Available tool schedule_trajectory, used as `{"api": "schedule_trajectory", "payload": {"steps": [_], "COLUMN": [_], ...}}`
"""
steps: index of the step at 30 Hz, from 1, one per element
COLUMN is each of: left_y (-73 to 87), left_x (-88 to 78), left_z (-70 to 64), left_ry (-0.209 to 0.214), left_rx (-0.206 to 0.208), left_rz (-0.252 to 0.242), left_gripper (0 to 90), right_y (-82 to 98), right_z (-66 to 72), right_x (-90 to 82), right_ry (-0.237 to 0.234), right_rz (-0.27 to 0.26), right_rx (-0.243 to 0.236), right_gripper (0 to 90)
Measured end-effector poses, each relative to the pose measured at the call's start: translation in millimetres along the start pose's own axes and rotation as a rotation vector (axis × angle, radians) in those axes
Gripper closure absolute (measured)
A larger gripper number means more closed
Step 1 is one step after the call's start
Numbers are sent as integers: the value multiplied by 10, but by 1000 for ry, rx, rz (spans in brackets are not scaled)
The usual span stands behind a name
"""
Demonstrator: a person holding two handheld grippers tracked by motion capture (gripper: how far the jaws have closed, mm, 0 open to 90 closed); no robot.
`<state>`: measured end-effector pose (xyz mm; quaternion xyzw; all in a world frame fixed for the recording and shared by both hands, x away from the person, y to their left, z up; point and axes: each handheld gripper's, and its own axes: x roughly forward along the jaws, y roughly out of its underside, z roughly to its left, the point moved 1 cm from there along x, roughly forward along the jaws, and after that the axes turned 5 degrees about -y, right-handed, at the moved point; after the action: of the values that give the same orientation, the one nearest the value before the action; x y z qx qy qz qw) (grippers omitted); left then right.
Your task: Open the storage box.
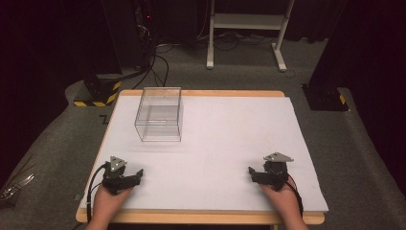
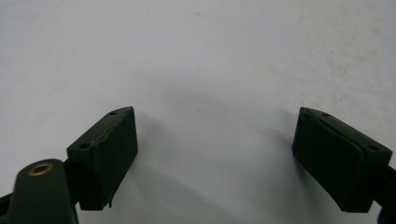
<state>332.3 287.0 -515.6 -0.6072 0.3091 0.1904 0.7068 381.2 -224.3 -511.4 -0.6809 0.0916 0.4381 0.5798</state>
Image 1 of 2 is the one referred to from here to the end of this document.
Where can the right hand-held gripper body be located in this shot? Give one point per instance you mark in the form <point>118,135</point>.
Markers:
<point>275,174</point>

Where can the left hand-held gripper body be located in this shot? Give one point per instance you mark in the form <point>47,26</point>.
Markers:
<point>115,175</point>

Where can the white table mat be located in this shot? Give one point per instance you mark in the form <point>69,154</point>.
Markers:
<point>217,150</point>

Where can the clear plastic box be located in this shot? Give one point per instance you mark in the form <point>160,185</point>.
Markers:
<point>159,115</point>

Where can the wooden table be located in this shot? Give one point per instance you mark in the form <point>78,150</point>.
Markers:
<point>204,218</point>

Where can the black yellow striped stand base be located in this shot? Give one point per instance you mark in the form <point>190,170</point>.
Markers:
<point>99,91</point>

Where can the shiny metal tripod legs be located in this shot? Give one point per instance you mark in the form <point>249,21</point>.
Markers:
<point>16,188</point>

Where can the dark equipment rack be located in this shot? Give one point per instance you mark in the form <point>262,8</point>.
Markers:
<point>142,28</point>

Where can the white metal stand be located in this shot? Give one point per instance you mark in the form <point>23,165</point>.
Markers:
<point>247,22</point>

